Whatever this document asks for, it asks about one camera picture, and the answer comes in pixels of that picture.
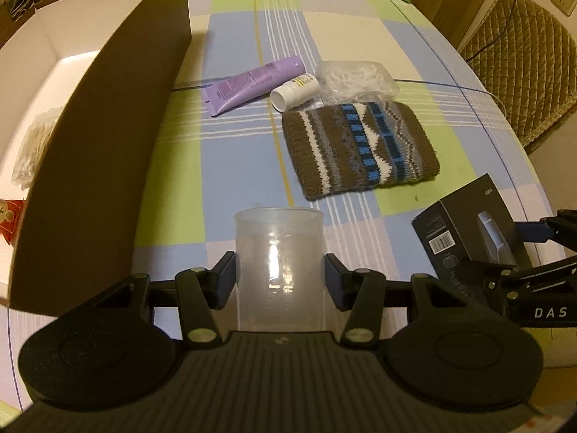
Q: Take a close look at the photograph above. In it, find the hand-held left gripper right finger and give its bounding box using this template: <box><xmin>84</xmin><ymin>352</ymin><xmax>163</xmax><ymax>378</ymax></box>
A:
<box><xmin>325</xmin><ymin>253</ymin><xmax>470</xmax><ymax>346</ymax></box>

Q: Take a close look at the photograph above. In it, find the brown patterned knitted pouch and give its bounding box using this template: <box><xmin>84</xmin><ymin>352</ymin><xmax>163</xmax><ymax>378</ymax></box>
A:
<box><xmin>282</xmin><ymin>101</ymin><xmax>440</xmax><ymax>201</ymax></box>

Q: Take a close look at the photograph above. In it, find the small white bottle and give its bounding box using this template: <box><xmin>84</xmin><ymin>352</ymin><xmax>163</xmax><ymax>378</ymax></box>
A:
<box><xmin>270</xmin><ymin>73</ymin><xmax>320</xmax><ymax>111</ymax></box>

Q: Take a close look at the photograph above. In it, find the checkered tablecloth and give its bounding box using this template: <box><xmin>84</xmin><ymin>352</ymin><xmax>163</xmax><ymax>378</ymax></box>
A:
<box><xmin>0</xmin><ymin>0</ymin><xmax>555</xmax><ymax>371</ymax></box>

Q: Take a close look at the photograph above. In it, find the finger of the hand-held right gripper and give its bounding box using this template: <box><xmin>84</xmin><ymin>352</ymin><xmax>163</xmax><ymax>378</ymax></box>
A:
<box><xmin>453</xmin><ymin>259</ymin><xmax>519</xmax><ymax>301</ymax></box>
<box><xmin>516</xmin><ymin>210</ymin><xmax>577</xmax><ymax>250</ymax></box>

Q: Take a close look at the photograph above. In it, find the clear plastic cup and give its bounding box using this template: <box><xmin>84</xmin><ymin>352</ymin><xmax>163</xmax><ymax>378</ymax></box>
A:
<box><xmin>234</xmin><ymin>207</ymin><xmax>326</xmax><ymax>332</ymax></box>

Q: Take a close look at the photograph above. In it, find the white cable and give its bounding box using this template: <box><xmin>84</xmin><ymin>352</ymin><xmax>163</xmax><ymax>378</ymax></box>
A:
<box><xmin>460</xmin><ymin>86</ymin><xmax>508</xmax><ymax>113</ymax></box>

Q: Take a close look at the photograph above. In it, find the clear plastic case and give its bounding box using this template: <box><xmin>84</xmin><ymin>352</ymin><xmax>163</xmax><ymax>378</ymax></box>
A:
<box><xmin>314</xmin><ymin>60</ymin><xmax>400</xmax><ymax>108</ymax></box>

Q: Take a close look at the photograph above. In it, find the red snack packet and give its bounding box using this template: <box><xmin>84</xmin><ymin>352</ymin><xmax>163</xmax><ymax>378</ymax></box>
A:
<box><xmin>0</xmin><ymin>198</ymin><xmax>25</xmax><ymax>245</ymax></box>

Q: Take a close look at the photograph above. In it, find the black product box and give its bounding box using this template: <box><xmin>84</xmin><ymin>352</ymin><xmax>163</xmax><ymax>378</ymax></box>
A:
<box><xmin>411</xmin><ymin>172</ymin><xmax>533</xmax><ymax>298</ymax></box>

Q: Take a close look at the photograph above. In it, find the purple cream tube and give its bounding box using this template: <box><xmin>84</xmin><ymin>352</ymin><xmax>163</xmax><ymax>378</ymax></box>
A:
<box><xmin>201</xmin><ymin>55</ymin><xmax>307</xmax><ymax>117</ymax></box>

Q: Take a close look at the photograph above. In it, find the bag of cotton swabs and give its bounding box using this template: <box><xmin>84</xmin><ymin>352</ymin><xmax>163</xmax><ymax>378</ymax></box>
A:
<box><xmin>13</xmin><ymin>107</ymin><xmax>61</xmax><ymax>187</ymax></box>

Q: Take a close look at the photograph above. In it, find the chair with quilted cover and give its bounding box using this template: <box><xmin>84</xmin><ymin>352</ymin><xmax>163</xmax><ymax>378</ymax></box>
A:
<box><xmin>457</xmin><ymin>0</ymin><xmax>577</xmax><ymax>147</ymax></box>

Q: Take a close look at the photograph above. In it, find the brown cardboard box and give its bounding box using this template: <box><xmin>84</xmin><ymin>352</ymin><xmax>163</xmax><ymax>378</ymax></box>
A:
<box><xmin>0</xmin><ymin>0</ymin><xmax>192</xmax><ymax>316</ymax></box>

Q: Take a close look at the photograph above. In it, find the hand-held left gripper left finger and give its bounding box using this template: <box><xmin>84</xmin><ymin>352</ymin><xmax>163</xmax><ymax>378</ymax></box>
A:
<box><xmin>92</xmin><ymin>250</ymin><xmax>237</xmax><ymax>346</ymax></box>

